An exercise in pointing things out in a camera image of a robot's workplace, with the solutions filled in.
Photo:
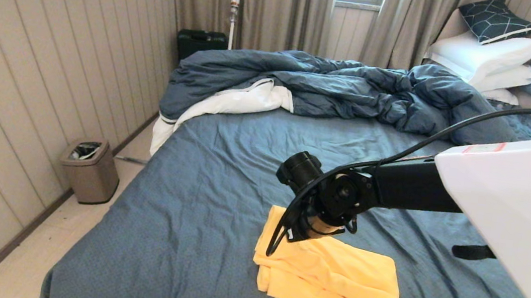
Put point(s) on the large white pillow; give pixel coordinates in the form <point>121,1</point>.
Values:
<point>485,53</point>

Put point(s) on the dark patterned cushion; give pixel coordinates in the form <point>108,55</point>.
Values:
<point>493,21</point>

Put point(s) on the grey-blue bed sheet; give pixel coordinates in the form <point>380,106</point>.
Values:
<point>197,211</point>

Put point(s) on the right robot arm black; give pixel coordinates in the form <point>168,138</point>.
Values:
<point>516,210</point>

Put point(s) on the dark green hard case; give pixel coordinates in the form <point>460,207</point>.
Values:
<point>197,43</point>

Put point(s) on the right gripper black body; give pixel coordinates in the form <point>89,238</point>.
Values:
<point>316,228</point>

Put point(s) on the beige curtain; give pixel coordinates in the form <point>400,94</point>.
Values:
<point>402,24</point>
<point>282,9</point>

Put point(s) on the dark blue crumpled duvet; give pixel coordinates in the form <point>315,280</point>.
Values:
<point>354,88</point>

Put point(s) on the yellow printed t-shirt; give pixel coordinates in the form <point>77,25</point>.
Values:
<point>330,278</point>

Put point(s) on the bin liner with trash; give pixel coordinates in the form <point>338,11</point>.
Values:
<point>85,150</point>

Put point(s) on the brown trash bin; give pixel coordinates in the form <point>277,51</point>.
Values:
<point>94,179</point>

